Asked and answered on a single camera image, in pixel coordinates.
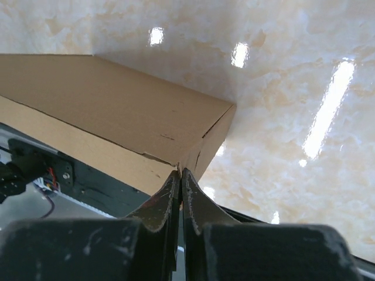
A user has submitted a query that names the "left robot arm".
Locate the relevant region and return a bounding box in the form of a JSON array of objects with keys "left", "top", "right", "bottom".
[{"left": 0, "top": 162, "right": 26, "bottom": 204}]

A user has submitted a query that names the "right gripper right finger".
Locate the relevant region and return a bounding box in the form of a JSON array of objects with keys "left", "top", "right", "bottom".
[{"left": 181, "top": 169, "right": 362, "bottom": 280}]

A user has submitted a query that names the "brown cardboard box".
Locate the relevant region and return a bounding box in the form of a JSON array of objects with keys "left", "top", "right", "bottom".
[{"left": 1, "top": 54, "right": 236, "bottom": 195}]

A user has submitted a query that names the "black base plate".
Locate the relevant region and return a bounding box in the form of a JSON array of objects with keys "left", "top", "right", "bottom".
[{"left": 7, "top": 137, "right": 153, "bottom": 219}]

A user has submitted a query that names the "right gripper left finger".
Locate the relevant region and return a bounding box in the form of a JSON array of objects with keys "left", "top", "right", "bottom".
[{"left": 1, "top": 171, "right": 180, "bottom": 280}]

